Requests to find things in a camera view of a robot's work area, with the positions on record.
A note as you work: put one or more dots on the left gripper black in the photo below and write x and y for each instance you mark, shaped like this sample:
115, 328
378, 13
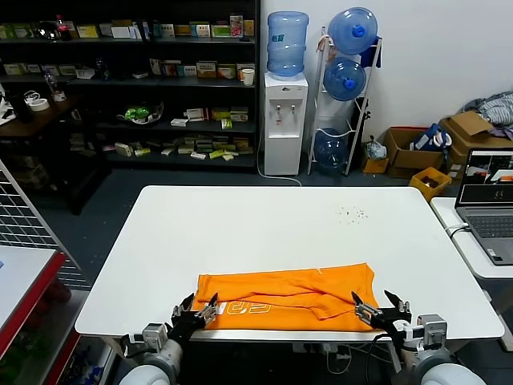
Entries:
186, 325

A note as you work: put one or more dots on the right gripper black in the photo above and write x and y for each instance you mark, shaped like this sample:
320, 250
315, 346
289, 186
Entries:
388, 318

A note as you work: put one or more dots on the orange t-shirt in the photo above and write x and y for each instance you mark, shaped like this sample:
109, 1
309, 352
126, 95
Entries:
280, 284

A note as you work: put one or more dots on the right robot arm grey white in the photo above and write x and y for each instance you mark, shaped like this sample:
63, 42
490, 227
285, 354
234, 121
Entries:
441, 369

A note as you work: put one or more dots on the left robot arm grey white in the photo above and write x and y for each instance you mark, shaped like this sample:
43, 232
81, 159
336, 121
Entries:
156, 365

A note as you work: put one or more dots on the pile of grey blue clothes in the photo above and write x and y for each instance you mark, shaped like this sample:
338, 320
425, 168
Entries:
499, 108

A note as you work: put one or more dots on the white power strip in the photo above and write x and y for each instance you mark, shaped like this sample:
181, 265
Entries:
320, 347

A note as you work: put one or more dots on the white work table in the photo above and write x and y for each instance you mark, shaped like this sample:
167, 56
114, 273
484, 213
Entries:
200, 232

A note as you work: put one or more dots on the scattered dark crumbs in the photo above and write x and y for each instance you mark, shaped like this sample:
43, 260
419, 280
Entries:
354, 212

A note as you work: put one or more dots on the white side table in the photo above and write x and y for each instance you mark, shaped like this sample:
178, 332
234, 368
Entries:
445, 208

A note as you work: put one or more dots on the yellow plastic bin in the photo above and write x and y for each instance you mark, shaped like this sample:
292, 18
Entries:
421, 182

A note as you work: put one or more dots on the grey open laptop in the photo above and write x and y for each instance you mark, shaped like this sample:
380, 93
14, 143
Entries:
489, 224

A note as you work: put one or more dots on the small open cardboard box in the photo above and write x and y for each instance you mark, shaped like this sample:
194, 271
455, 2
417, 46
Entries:
374, 165

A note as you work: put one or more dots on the large open cardboard box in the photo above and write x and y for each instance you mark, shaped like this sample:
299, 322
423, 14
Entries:
405, 158

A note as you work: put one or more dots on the grey crumpled plastic bag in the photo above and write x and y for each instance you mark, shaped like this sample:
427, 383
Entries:
376, 150

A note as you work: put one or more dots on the tilted blue water jug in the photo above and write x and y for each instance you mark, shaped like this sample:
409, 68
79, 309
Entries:
344, 79
331, 149
352, 31

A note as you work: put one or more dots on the blue white shopping bag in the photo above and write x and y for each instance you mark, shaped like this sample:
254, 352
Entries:
426, 140

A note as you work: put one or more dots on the red edged white cart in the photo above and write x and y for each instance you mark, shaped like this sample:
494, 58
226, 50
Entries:
20, 276

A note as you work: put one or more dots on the black tripod stand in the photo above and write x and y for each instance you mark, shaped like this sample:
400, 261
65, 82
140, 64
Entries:
361, 120

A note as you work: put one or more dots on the white red medicine box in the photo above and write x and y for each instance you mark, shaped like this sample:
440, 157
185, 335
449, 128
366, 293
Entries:
196, 115

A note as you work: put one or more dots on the green snack bags in wrap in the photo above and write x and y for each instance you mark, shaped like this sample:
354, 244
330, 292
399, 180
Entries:
139, 114

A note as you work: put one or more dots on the cardboard box with raised flap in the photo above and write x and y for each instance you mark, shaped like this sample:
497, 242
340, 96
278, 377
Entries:
467, 124

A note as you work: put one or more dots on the white water dispenser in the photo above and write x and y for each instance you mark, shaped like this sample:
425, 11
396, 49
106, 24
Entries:
285, 120

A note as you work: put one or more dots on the white metal jug rack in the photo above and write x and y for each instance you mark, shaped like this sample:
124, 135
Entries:
320, 100

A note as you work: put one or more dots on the black shelving unit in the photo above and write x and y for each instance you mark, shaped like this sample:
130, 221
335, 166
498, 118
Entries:
168, 86

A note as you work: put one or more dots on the white paper cup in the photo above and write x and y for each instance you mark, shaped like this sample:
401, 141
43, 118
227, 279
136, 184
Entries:
248, 77

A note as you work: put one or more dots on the orange yellow medicine box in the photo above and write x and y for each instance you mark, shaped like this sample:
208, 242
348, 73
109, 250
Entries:
207, 69

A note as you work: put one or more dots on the brown wooden table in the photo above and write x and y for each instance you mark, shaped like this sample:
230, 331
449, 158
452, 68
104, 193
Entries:
48, 116

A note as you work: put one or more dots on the white tape roll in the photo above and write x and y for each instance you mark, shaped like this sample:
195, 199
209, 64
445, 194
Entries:
40, 105

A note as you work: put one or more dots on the clear plastic water bottle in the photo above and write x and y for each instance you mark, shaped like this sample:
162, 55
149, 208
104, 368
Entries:
53, 85

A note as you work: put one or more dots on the upright blue water jug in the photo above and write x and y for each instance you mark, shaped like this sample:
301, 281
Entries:
287, 44

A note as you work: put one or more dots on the pink printed box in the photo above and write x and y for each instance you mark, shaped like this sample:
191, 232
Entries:
236, 25

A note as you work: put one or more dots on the cola bottle red cap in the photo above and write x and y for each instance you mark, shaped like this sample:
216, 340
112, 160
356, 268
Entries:
63, 29

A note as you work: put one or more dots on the shiny metal bowl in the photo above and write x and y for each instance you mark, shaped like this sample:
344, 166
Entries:
49, 30

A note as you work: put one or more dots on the left wrist grey camera box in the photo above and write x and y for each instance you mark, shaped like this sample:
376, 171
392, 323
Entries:
154, 335

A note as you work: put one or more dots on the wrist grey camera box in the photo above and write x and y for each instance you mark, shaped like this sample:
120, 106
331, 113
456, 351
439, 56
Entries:
154, 335
432, 329

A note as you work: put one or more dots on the right wrist grey camera box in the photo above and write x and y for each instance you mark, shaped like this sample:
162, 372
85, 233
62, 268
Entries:
432, 329

